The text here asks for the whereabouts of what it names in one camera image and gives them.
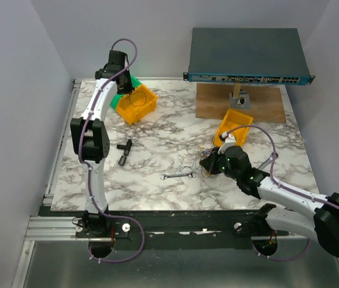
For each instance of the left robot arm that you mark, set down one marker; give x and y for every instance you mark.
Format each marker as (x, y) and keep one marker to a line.
(91, 142)

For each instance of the yellow bin right side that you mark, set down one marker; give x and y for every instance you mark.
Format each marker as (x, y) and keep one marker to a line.
(233, 119)

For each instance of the network switch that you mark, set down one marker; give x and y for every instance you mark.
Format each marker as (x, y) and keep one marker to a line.
(247, 56)

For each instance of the green plastic bin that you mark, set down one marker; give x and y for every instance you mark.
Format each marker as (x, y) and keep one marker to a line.
(135, 83)

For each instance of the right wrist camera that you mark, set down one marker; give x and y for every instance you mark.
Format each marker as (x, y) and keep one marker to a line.
(227, 140)

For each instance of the grey stand bracket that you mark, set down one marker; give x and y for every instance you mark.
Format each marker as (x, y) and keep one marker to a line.
(239, 99)

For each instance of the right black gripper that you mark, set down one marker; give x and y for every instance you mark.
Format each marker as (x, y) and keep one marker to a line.
(209, 162)

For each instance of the open-end silver wrench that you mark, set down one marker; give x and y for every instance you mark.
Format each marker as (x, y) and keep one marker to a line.
(178, 175)

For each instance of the wooden board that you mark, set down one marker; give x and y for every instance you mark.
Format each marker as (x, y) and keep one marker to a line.
(263, 103)

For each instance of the yellow bin beside green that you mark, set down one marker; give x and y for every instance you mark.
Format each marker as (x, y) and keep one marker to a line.
(133, 107)

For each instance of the aluminium frame rail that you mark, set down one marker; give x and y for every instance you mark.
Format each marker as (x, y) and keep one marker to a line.
(44, 200)

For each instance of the black T-shaped tool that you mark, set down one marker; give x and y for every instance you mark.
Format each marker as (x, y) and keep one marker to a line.
(126, 150)

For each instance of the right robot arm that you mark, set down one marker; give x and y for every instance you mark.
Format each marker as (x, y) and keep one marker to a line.
(314, 216)

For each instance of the ratchet ring wrench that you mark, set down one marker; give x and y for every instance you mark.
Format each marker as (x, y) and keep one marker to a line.
(268, 161)

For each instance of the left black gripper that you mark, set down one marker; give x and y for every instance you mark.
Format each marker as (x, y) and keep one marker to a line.
(128, 89)

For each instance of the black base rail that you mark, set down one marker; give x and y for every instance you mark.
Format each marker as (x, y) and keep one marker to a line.
(168, 230)

